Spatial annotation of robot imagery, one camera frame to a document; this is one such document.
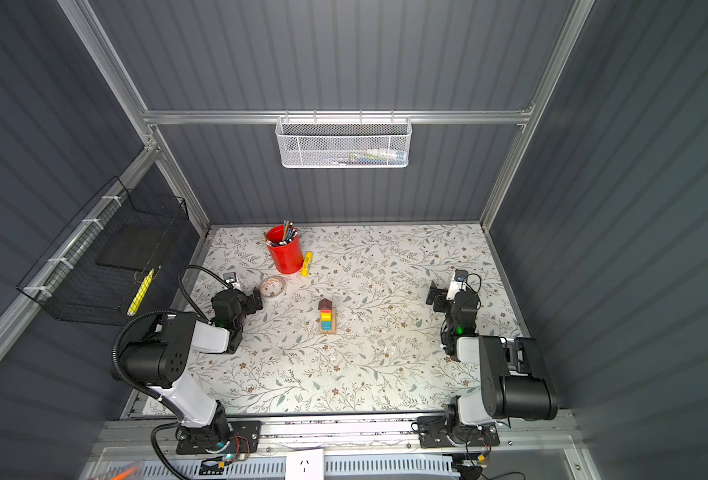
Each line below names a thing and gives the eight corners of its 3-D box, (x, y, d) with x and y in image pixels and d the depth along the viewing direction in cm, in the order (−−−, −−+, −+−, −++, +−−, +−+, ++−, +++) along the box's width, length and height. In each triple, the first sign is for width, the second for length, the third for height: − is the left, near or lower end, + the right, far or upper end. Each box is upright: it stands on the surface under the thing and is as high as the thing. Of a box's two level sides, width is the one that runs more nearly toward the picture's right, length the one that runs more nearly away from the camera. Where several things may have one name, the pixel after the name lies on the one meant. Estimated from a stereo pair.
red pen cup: (274, 273, 108) (264, 246, 96) (279, 252, 114) (270, 224, 102) (301, 273, 108) (294, 246, 96) (304, 252, 114) (298, 224, 102)
